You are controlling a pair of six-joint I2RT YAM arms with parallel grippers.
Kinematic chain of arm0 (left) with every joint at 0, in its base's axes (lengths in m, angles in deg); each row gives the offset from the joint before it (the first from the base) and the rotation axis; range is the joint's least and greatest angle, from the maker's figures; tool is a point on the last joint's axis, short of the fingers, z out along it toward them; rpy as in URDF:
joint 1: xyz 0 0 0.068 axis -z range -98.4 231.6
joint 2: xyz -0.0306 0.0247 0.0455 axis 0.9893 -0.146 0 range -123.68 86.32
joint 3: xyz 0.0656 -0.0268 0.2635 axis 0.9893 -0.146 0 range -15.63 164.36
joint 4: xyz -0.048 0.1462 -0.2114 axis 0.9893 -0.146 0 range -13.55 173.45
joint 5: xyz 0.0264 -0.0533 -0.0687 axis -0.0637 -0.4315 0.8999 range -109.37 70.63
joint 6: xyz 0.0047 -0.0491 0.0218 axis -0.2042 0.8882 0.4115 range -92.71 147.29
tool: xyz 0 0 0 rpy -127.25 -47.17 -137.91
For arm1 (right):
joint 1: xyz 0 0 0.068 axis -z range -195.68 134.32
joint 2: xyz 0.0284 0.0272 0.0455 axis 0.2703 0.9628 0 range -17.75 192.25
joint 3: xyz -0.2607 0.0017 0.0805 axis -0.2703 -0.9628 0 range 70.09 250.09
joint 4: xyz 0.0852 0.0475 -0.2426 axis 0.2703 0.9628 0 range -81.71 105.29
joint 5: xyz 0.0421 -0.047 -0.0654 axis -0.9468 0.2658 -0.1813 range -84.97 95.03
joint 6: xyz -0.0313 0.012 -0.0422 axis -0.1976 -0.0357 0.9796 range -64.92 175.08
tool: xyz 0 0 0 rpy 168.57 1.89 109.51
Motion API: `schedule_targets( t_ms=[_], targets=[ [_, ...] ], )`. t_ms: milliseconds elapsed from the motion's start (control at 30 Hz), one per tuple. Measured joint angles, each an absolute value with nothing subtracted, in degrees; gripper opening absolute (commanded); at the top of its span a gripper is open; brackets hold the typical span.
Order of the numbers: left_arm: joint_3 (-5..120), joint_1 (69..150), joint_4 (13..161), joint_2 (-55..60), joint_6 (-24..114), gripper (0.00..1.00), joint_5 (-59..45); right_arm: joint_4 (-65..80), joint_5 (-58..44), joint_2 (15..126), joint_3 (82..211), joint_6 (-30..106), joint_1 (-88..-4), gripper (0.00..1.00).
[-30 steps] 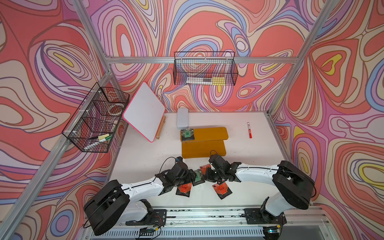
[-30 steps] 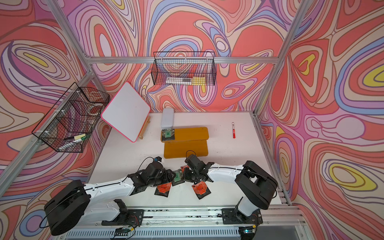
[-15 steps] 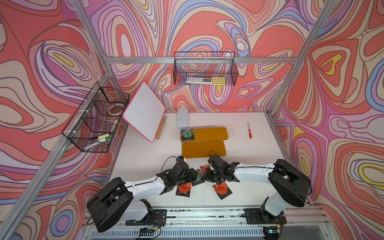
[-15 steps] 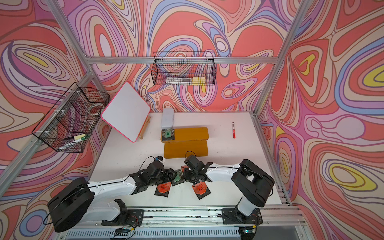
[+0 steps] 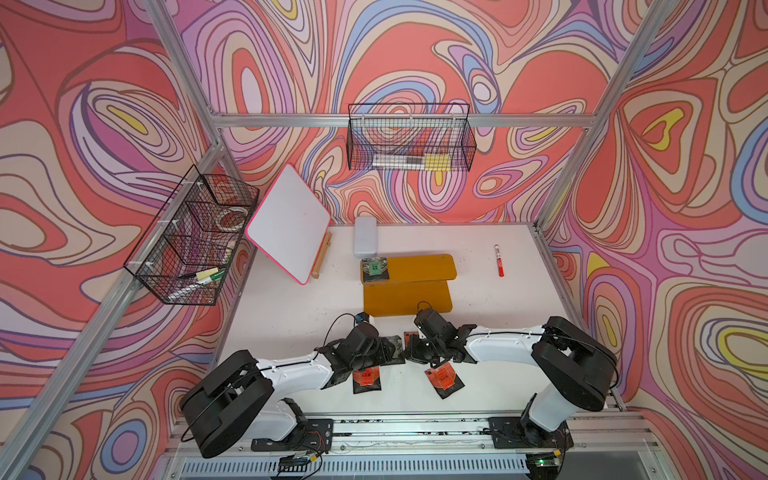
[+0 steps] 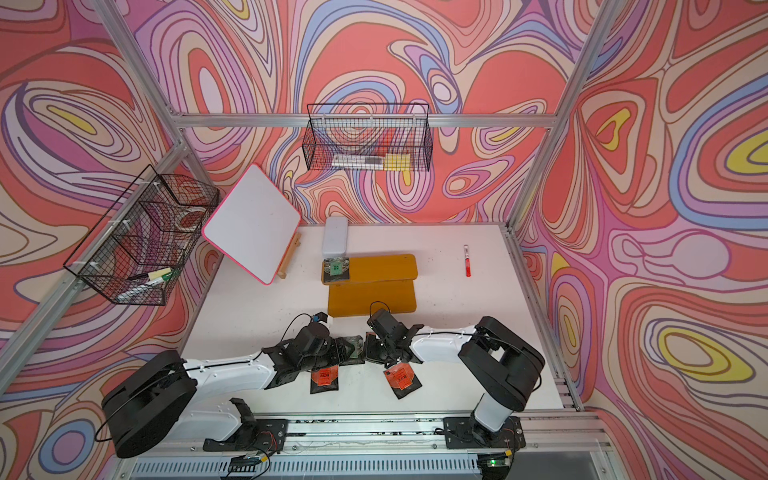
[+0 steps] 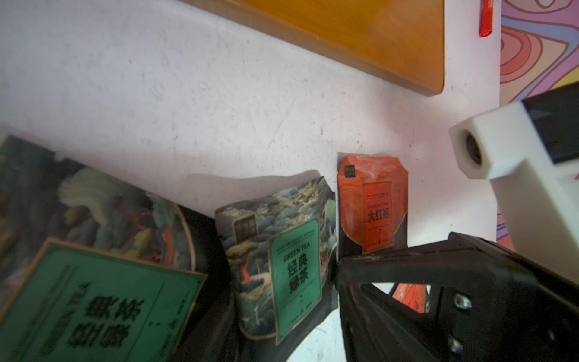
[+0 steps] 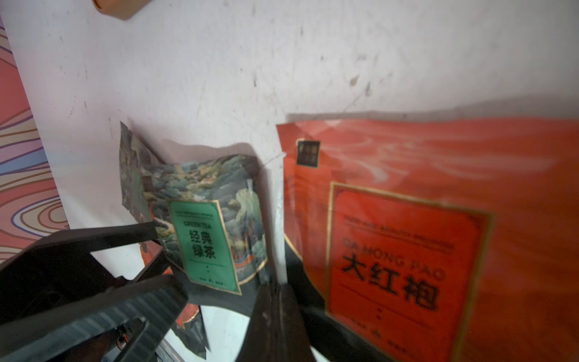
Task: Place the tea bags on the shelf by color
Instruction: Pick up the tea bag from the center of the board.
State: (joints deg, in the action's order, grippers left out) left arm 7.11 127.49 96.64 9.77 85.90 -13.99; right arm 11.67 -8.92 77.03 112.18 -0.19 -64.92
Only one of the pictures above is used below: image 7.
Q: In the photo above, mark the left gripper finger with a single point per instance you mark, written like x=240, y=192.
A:
x=487, y=304

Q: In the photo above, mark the yellow wooden two-tier shelf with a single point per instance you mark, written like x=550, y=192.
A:
x=399, y=41

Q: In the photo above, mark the red tea bag lower right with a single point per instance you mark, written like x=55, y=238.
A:
x=414, y=296

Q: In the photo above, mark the red tea bag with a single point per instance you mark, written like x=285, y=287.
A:
x=414, y=296
x=373, y=205

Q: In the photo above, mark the red tea bag upper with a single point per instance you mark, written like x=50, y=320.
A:
x=373, y=205

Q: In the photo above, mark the red marker pen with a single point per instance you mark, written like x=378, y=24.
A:
x=486, y=18

